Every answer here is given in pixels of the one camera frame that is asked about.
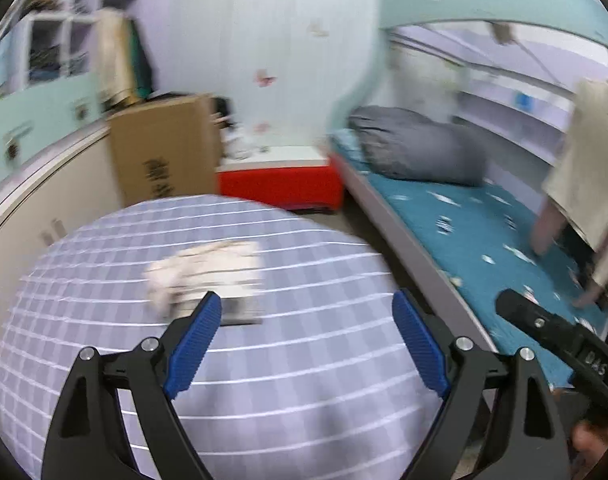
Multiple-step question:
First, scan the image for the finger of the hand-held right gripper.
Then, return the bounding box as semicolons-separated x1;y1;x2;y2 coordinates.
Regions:
495;287;586;362

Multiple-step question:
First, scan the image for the grey hanging hat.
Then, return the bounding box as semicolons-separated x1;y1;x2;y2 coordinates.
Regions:
489;21;516;46

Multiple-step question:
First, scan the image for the person in beige shirt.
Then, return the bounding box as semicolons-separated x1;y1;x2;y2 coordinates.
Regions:
543;80;608;286

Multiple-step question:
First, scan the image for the black hanging garment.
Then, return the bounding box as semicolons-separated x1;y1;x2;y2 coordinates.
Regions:
559;230;597;281

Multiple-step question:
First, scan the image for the teal stair cabinet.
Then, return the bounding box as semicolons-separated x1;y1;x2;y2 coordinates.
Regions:
0;0;134;261

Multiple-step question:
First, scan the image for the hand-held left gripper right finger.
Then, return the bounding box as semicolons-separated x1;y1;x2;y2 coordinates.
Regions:
391;289;571;480

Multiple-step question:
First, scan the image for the hanging green garment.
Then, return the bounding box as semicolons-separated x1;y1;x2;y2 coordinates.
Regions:
128;22;144;101

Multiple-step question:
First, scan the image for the teal bunk bed frame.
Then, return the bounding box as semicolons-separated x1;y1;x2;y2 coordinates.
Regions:
326;0;608;411

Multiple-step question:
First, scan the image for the light blue pillow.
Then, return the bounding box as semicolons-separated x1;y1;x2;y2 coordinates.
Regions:
329;130;369;163

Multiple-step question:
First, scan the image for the white paper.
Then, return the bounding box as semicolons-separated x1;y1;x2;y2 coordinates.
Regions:
144;241;263;327

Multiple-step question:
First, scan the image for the hanging cream jacket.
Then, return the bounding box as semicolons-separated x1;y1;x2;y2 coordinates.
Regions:
96;10;134;108

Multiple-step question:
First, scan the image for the person's right hand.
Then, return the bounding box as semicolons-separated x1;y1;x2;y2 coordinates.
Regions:
571;420;608;468

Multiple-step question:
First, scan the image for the blue printed bed sheet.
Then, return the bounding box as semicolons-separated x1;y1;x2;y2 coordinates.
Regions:
329;132;608;391

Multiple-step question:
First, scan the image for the grey pillow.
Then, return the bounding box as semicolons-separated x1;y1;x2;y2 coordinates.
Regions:
348;106;486;187

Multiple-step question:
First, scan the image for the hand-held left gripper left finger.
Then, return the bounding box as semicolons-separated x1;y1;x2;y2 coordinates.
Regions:
41;290;223;480

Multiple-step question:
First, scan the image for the red step box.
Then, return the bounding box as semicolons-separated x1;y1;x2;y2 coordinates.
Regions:
216;145;343;211

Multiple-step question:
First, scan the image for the white plastic bag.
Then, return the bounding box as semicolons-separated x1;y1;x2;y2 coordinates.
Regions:
223;127;257;161

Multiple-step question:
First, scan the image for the cardboard box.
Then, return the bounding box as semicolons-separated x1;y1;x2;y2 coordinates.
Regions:
106;94;222;208

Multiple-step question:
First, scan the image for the grey checked tablecloth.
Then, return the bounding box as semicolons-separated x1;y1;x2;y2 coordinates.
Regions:
0;194;457;480

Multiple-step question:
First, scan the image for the white wardrobe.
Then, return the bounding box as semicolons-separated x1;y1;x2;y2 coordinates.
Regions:
154;0;385;148

